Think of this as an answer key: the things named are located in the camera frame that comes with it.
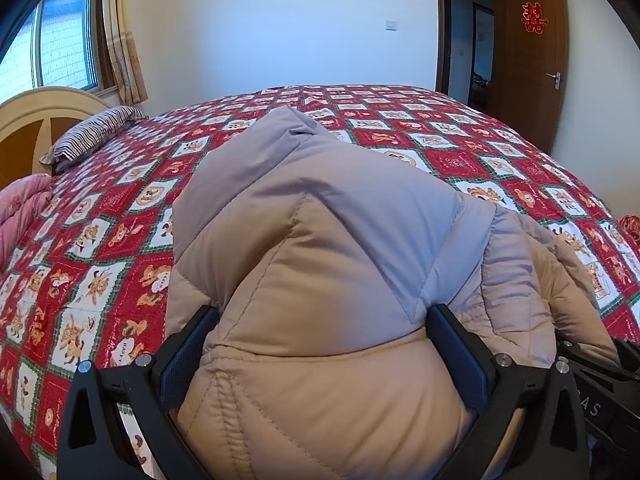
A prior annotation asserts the beige patterned curtain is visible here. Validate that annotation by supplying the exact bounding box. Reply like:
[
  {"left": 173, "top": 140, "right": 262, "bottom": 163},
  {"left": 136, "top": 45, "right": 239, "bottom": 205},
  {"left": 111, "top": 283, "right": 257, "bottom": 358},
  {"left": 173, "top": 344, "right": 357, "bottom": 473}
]
[{"left": 102, "top": 0, "right": 149, "bottom": 103}]

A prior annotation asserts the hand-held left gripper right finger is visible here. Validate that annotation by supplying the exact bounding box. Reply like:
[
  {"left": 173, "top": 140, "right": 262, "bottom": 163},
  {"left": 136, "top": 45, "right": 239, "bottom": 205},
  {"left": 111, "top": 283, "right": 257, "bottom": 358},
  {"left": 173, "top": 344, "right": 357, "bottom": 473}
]
[{"left": 427, "top": 302, "right": 591, "bottom": 480}]

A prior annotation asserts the red printed patchwork blanket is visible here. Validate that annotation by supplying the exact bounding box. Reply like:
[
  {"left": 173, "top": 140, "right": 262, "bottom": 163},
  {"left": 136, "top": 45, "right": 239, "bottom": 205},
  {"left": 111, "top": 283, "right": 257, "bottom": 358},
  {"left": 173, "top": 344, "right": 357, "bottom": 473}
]
[{"left": 0, "top": 84, "right": 640, "bottom": 480}]

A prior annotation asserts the cream wooden headboard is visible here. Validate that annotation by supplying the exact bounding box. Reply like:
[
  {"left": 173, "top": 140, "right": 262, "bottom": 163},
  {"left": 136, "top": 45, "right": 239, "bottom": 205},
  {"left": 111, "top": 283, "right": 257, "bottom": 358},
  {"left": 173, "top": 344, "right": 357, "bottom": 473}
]
[{"left": 0, "top": 86, "right": 116, "bottom": 191}]

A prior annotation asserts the brown wooden door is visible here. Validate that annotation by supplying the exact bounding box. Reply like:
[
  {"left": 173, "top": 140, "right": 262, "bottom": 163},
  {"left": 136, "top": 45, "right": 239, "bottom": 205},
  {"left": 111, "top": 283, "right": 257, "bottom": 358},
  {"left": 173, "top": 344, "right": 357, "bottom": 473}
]
[{"left": 487, "top": 0, "right": 571, "bottom": 153}]

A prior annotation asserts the pink quilt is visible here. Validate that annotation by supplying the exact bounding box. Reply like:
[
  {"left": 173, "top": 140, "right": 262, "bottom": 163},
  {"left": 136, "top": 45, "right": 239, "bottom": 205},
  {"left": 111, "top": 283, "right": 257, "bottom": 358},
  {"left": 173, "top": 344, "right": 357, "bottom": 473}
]
[{"left": 0, "top": 174, "right": 53, "bottom": 266}]

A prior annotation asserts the striped pillow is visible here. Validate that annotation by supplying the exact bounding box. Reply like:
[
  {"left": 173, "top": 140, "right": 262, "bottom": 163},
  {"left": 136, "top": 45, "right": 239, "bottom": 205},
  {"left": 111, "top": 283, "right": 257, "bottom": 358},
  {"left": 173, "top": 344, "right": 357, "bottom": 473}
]
[{"left": 40, "top": 105, "right": 151, "bottom": 173}]

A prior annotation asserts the red paper door decoration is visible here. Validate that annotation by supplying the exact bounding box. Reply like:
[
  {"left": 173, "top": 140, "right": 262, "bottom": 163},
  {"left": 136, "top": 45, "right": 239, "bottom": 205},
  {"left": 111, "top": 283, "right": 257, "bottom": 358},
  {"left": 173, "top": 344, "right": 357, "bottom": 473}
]
[{"left": 521, "top": 1, "right": 547, "bottom": 35}]

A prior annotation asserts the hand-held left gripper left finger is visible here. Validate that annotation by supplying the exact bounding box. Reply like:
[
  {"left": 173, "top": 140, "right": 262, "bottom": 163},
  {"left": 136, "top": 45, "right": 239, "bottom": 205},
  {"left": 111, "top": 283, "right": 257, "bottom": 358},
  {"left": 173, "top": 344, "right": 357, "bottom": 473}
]
[{"left": 56, "top": 304, "right": 221, "bottom": 480}]

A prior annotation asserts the window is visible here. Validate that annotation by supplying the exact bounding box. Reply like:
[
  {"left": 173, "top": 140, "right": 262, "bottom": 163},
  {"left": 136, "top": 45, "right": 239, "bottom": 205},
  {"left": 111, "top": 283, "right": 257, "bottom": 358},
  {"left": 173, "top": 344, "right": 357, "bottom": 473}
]
[{"left": 0, "top": 0, "right": 106, "bottom": 106}]

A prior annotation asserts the beige puffer jacket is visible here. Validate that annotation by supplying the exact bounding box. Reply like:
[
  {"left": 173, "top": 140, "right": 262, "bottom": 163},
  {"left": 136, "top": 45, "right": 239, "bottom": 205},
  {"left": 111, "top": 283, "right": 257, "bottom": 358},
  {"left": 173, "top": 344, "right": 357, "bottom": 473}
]
[{"left": 164, "top": 105, "right": 623, "bottom": 480}]

